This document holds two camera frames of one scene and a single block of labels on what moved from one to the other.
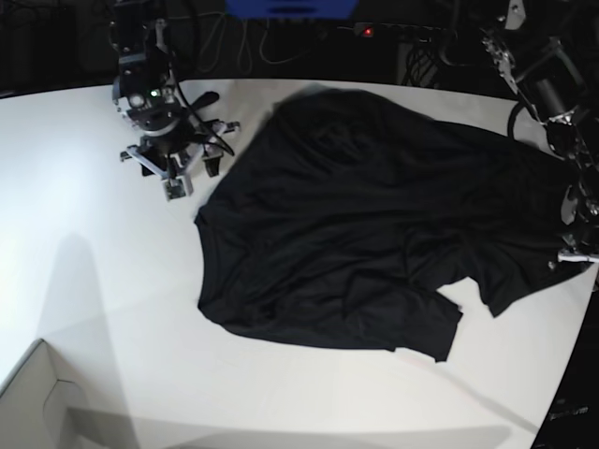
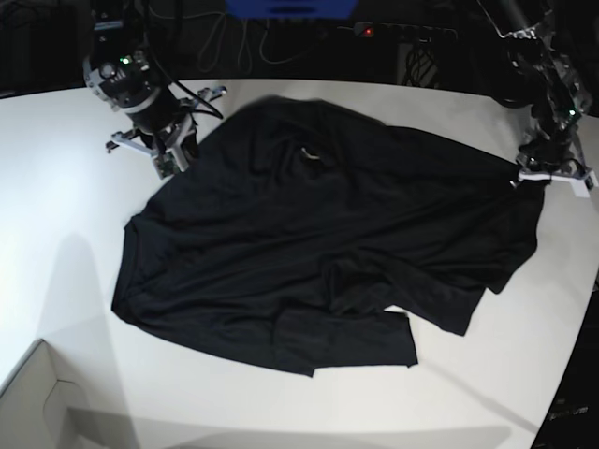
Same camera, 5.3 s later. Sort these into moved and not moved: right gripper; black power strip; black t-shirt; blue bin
Moved: right gripper; black t-shirt
Not moved: black power strip; blue bin
